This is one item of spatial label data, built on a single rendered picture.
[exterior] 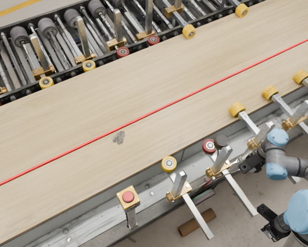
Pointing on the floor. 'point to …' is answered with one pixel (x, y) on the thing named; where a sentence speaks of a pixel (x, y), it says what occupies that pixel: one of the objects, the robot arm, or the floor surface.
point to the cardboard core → (186, 229)
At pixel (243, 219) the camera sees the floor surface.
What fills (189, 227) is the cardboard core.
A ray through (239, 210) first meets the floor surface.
